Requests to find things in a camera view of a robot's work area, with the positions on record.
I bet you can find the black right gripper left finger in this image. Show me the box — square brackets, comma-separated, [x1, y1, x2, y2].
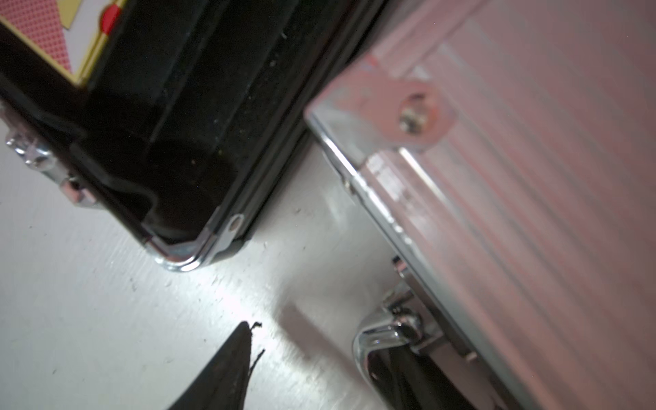
[169, 321, 264, 410]

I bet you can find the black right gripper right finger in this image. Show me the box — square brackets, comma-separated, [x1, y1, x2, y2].
[367, 347, 474, 409]

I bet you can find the silver poker set case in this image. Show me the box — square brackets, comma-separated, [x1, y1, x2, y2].
[305, 1, 655, 409]

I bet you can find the black poker set case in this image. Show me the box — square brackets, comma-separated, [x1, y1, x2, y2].
[1, 1, 391, 272]

